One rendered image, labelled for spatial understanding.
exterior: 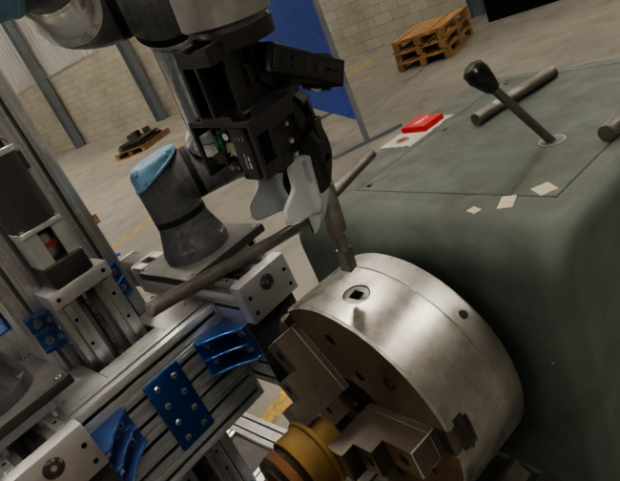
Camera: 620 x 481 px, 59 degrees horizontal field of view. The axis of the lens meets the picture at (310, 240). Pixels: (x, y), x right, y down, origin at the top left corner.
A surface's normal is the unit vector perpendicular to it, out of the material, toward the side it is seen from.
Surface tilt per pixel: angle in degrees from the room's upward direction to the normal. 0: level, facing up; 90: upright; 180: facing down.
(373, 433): 5
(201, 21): 96
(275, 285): 90
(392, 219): 29
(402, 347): 43
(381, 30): 90
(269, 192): 99
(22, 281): 90
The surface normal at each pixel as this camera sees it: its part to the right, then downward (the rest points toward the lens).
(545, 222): -0.56, -0.66
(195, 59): -0.55, 0.58
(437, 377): 0.31, -0.36
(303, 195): 0.80, 0.12
